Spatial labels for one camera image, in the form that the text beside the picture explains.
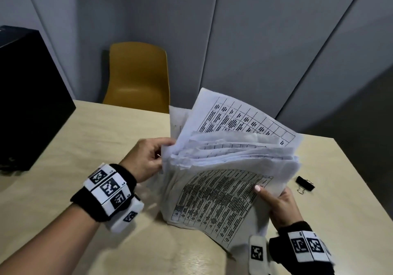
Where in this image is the person's right hand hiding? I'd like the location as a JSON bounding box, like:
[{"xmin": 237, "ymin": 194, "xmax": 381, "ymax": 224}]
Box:
[{"xmin": 254, "ymin": 185, "xmax": 305, "ymax": 233}]

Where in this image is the pile of printed papers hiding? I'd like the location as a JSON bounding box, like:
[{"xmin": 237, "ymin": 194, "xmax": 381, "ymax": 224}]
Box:
[{"xmin": 159, "ymin": 87, "xmax": 304, "ymax": 251}]

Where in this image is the yellow plastic chair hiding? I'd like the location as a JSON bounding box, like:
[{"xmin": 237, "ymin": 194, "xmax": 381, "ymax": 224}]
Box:
[{"xmin": 102, "ymin": 42, "xmax": 171, "ymax": 114}]

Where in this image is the person's left forearm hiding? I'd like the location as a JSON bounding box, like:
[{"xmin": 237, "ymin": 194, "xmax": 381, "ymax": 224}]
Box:
[{"xmin": 0, "ymin": 203, "xmax": 102, "ymax": 275}]

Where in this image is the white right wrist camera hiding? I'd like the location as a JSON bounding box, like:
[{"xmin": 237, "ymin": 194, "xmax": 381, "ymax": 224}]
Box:
[{"xmin": 248, "ymin": 235, "xmax": 278, "ymax": 275}]

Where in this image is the person's left hand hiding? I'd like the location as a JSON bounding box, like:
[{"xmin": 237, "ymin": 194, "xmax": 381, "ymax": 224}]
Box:
[{"xmin": 119, "ymin": 137, "xmax": 178, "ymax": 184}]

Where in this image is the black binder clip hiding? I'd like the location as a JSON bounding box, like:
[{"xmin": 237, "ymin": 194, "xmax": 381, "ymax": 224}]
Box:
[{"xmin": 295, "ymin": 176, "xmax": 316, "ymax": 196}]

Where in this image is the black monitor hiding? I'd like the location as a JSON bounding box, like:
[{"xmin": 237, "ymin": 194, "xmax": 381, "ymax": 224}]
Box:
[{"xmin": 0, "ymin": 25, "xmax": 77, "ymax": 172}]

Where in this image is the black right wristband with markers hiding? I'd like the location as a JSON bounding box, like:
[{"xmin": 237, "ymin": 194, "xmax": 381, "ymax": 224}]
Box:
[{"xmin": 269, "ymin": 221, "xmax": 336, "ymax": 275}]

